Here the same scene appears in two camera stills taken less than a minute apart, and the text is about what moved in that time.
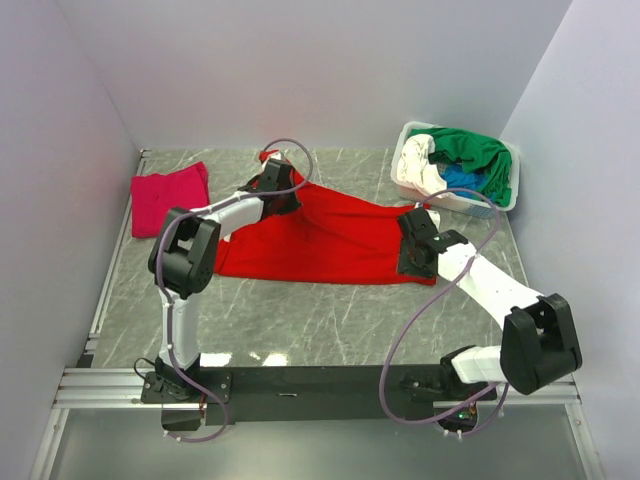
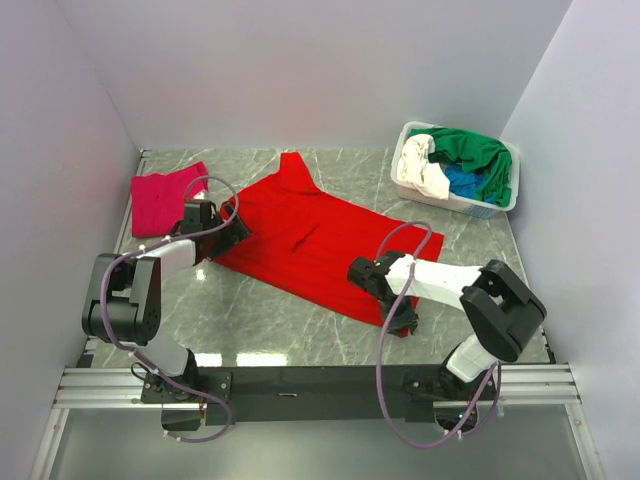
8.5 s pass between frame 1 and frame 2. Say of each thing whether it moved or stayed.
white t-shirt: stayed
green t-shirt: stayed
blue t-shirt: stayed
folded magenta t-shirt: stayed
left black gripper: moved
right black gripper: moved
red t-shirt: moved
